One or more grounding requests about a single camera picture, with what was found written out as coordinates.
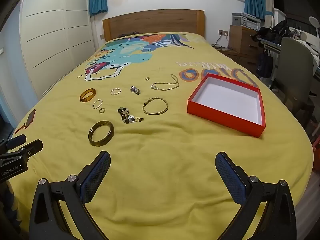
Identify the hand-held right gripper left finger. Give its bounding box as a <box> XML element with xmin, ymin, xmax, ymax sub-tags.
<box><xmin>29</xmin><ymin>151</ymin><xmax>112</xmax><ymax>240</ymax></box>

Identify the wooden dresser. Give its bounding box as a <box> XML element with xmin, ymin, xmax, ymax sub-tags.
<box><xmin>229</xmin><ymin>25</ymin><xmax>263</xmax><ymax>55</ymax></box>

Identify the black bag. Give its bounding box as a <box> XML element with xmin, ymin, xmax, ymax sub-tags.
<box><xmin>252</xmin><ymin>20</ymin><xmax>290</xmax><ymax>43</ymax></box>

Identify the gold chain necklace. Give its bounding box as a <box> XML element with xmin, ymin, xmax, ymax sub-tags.
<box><xmin>150</xmin><ymin>74</ymin><xmax>180</xmax><ymax>91</ymax></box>

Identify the thin gold bangle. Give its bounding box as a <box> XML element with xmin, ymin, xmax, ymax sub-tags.
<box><xmin>143</xmin><ymin>97</ymin><xmax>168</xmax><ymax>116</ymax></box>

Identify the grey-green chair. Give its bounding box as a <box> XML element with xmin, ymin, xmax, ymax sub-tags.
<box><xmin>271</xmin><ymin>37</ymin><xmax>316</xmax><ymax>136</ymax></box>

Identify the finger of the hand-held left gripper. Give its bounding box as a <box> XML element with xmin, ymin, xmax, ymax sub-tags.
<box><xmin>11</xmin><ymin>139</ymin><xmax>44</xmax><ymax>159</ymax></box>
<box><xmin>0</xmin><ymin>134</ymin><xmax>27</xmax><ymax>151</ymax></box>

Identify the white desk lamp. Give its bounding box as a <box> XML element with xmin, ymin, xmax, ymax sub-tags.
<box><xmin>308</xmin><ymin>16</ymin><xmax>320</xmax><ymax>38</ymax></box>

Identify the amber bangle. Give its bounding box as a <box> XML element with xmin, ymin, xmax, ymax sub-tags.
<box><xmin>79</xmin><ymin>88</ymin><xmax>97</xmax><ymax>103</ymax></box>

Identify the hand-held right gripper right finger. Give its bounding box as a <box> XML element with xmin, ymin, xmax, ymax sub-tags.
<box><xmin>215</xmin><ymin>151</ymin><xmax>297</xmax><ymax>240</ymax></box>

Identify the black power cable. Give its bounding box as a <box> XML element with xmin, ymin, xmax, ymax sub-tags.
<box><xmin>212</xmin><ymin>35</ymin><xmax>229</xmax><ymax>50</ymax></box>

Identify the white printer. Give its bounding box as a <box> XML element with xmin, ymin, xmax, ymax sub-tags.
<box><xmin>231</xmin><ymin>12</ymin><xmax>261</xmax><ymax>30</ymax></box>

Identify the white cloth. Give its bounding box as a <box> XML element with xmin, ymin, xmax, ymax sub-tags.
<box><xmin>297</xmin><ymin>30</ymin><xmax>320</xmax><ymax>64</ymax></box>

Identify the beaded bracelet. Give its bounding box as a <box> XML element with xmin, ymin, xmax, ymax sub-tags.
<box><xmin>117</xmin><ymin>107</ymin><xmax>145</xmax><ymax>124</ymax></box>

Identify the white wardrobe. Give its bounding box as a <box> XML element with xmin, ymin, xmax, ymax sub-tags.
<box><xmin>19</xmin><ymin>0</ymin><xmax>97</xmax><ymax>98</ymax></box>

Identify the yellow printed blanket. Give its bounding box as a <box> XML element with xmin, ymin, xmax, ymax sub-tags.
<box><xmin>5</xmin><ymin>32</ymin><xmax>314</xmax><ymax>240</ymax></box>

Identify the red cardboard box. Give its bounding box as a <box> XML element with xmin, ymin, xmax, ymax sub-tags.
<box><xmin>187</xmin><ymin>74</ymin><xmax>266</xmax><ymax>138</ymax></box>

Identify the dark blue hanging bag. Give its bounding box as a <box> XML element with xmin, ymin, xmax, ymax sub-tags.
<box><xmin>256</xmin><ymin>52</ymin><xmax>274</xmax><ymax>78</ymax></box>

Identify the grey desk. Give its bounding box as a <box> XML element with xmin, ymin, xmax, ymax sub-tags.
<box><xmin>257</xmin><ymin>36</ymin><xmax>284</xmax><ymax>54</ymax></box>

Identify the wooden headboard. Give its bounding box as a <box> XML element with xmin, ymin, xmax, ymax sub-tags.
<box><xmin>102</xmin><ymin>10</ymin><xmax>205</xmax><ymax>43</ymax></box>

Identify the red flat object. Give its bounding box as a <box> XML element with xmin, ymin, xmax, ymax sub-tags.
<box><xmin>14</xmin><ymin>109</ymin><xmax>36</xmax><ymax>134</ymax></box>

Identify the olive green bangle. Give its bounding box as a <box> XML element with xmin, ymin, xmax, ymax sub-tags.
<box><xmin>88</xmin><ymin>120</ymin><xmax>115</xmax><ymax>147</ymax></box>

